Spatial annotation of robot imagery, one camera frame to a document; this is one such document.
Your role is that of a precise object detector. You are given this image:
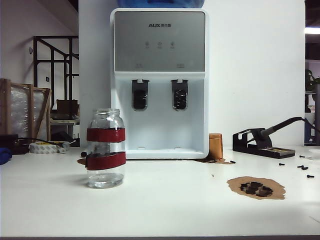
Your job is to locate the blue cloth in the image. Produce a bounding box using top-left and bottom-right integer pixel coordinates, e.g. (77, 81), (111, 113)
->
(0, 146), (13, 165)

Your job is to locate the wooden crate frame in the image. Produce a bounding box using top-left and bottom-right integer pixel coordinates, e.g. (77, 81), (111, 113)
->
(0, 78), (53, 142)

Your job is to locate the brown cardboard box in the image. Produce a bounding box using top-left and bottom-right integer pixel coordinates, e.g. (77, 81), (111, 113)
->
(56, 99), (80, 117)

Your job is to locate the black stair railing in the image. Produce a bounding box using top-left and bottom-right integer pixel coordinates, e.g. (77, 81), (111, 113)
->
(33, 35), (80, 117)

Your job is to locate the white tape roll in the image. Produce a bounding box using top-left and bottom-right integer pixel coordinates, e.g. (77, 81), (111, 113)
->
(28, 140), (71, 154)

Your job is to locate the gold cylindrical canister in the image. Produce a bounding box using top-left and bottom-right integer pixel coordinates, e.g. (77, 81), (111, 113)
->
(208, 132), (223, 160)

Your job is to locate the black flat box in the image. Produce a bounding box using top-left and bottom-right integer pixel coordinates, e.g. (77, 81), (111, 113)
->
(0, 133), (30, 155)

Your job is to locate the black soldering iron with cable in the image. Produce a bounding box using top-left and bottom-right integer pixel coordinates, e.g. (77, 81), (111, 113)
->
(257, 116), (320, 142)

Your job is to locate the black soldering iron stand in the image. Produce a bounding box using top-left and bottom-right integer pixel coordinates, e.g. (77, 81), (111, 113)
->
(232, 127), (296, 159)

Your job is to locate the green potted plant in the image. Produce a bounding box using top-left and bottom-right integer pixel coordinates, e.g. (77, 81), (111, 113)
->
(305, 68), (320, 94)

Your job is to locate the white side table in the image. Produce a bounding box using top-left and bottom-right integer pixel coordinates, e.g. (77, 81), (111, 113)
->
(49, 116), (81, 147)

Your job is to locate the glass bottle with red belts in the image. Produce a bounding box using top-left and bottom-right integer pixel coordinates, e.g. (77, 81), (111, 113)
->
(86, 107), (127, 190)

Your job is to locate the white AUX water dispenser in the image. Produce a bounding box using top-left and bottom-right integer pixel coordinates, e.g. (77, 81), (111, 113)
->
(109, 7), (210, 160)

